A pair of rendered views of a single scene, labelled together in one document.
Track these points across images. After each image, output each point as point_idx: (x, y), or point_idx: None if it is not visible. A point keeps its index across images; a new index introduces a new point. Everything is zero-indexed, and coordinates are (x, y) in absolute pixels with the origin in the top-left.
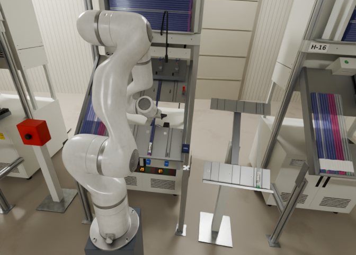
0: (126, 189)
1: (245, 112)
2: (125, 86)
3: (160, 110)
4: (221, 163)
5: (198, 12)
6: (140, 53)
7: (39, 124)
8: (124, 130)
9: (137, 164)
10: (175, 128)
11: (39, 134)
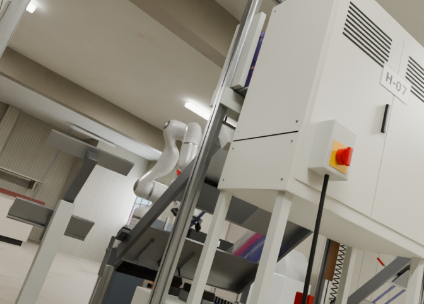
0: (134, 213)
1: (80, 157)
2: (161, 154)
3: (178, 204)
4: (75, 216)
5: (222, 69)
6: (163, 135)
7: (301, 292)
8: (147, 171)
9: (134, 188)
10: (155, 226)
11: (294, 303)
